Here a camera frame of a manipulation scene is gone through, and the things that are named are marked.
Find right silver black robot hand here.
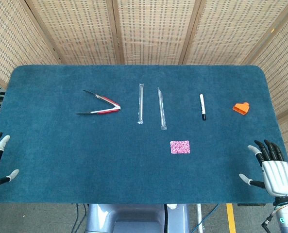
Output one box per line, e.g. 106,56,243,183
238,139,288,197

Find pink patterned card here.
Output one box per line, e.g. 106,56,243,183
170,140,191,155

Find yellow floor tape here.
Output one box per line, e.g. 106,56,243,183
226,203,237,233

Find blue carpet table cover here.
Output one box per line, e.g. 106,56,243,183
0,65,288,204

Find orange plastic block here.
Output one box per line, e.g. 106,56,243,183
232,102,250,116

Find white marker with black cap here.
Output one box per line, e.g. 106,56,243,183
199,94,207,121

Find clear wrapped straw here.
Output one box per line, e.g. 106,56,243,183
137,83,144,125
157,87,168,131

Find grey robot torso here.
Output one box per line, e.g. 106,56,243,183
85,203,190,233

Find woven rattan folding screen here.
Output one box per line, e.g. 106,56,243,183
0,0,288,192

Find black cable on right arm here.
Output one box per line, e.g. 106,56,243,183
261,213,278,233

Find blue floor cable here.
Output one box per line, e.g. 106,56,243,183
191,203,220,233

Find dark floor cable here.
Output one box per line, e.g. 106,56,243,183
72,203,90,233

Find red-handled metal tongs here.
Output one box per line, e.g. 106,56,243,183
76,90,122,116

